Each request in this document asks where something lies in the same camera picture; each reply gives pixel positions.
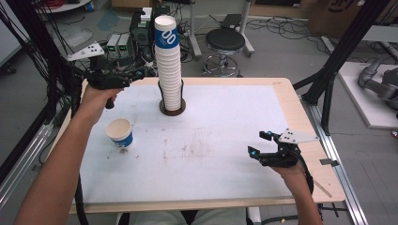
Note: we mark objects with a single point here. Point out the stack of white paper cups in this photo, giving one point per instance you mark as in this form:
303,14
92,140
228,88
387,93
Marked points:
169,68

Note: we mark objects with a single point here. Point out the grey tape piece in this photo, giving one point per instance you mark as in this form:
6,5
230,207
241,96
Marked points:
328,162

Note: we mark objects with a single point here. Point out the black round stool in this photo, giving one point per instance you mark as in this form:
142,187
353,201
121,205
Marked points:
224,40

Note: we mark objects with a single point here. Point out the white desk leg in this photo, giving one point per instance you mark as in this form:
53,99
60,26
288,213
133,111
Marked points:
246,31
194,34

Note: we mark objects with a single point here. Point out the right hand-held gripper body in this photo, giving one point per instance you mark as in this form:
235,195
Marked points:
284,157

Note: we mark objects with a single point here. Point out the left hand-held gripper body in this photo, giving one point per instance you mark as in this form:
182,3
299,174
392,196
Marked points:
106,79

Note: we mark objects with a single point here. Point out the person's right hand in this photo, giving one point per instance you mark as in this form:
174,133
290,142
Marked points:
292,176

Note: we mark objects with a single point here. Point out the person's left hand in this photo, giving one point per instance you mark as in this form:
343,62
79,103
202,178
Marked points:
92,103

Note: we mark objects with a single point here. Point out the wooden table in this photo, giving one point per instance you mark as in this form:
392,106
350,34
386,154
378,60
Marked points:
300,103

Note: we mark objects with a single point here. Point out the white floor platform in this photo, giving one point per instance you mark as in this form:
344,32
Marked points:
366,106

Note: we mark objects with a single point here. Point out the black metal frame post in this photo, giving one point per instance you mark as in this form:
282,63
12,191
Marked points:
341,56
40,47

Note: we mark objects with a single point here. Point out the cardboard box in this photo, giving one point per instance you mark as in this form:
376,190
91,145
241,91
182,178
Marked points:
341,15

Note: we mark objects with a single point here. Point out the blue banded paper cup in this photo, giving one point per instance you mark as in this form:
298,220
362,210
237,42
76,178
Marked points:
120,134

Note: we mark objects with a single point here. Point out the black computer tower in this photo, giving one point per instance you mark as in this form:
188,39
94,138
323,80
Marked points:
141,31

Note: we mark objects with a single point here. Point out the white table mat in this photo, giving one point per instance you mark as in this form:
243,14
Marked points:
203,150

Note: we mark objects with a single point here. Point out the aluminium floor rail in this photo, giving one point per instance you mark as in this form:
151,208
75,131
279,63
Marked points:
347,193
22,168

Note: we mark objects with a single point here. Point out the grey power supply unit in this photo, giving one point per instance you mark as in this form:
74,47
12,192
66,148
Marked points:
124,45
112,45

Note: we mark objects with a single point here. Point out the person's legs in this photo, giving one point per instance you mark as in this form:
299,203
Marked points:
187,218

